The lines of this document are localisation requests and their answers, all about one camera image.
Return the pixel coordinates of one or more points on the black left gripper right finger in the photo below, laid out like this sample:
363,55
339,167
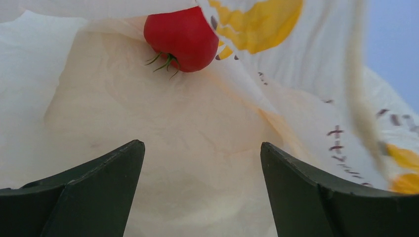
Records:
309,202

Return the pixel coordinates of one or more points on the red fake tomato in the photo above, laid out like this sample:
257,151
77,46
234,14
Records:
184,38

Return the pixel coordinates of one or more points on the orange plastic bag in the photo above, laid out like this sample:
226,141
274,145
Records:
75,84

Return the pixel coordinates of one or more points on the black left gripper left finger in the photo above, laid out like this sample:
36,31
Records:
90,200

